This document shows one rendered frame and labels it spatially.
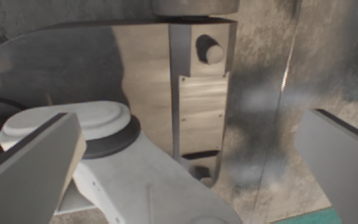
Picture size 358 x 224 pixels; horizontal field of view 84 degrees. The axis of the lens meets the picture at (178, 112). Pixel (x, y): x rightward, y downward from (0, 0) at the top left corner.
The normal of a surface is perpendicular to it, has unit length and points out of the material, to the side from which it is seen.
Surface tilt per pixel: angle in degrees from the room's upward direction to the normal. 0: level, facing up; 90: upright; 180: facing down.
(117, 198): 90
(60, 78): 0
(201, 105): 0
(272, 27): 0
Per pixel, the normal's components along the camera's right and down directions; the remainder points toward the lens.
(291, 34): 0.20, 0.48
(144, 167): -0.02, -0.87
